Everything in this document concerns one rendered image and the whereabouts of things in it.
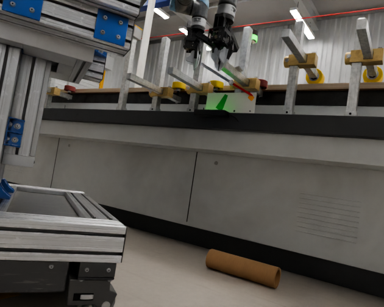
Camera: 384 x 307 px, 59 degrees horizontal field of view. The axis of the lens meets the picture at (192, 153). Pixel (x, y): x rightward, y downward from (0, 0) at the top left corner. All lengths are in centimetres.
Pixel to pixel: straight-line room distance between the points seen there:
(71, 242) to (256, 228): 109
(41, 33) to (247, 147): 95
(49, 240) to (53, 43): 58
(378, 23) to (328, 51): 120
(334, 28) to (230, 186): 827
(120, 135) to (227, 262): 100
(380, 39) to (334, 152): 809
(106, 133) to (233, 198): 87
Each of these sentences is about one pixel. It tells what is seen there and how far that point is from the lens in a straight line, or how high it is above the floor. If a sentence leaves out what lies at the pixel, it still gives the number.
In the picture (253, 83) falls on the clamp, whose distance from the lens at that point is 161.
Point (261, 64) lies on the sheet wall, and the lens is 1011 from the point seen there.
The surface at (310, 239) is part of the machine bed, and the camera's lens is 168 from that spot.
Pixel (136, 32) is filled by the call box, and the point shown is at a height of 118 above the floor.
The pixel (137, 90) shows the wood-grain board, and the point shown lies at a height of 88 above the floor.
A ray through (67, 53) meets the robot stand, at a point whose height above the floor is 69.
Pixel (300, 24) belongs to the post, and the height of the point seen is 111.
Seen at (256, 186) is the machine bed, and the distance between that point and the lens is 175.
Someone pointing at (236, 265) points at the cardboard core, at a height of 5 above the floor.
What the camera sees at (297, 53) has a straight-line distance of 148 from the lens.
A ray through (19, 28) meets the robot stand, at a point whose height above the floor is 72.
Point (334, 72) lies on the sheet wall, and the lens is 933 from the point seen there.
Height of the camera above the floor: 38
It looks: 4 degrees up
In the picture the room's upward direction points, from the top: 9 degrees clockwise
